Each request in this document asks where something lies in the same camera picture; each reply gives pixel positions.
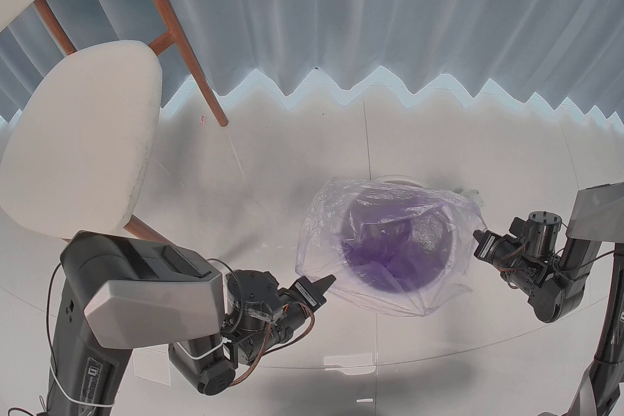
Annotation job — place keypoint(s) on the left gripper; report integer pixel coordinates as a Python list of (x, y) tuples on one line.
[(292, 326)]

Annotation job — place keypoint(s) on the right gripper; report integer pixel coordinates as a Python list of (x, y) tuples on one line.
[(509, 265)]

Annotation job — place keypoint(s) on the purple plastic bag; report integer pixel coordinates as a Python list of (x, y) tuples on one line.
[(327, 229)]

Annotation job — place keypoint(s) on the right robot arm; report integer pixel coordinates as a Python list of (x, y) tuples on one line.
[(575, 268)]

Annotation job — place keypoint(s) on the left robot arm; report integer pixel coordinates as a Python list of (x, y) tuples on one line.
[(146, 297)]

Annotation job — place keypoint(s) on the white trash bin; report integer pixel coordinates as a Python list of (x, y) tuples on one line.
[(396, 180)]

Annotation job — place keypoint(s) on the white chair with wooden legs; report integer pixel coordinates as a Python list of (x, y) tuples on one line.
[(87, 126)]

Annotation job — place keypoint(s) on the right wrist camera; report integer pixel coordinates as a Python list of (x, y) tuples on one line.
[(482, 246)]

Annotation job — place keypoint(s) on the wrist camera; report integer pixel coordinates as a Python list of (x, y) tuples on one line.
[(307, 294), (482, 246)]

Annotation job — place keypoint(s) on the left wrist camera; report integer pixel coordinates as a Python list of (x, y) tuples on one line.
[(307, 294)]

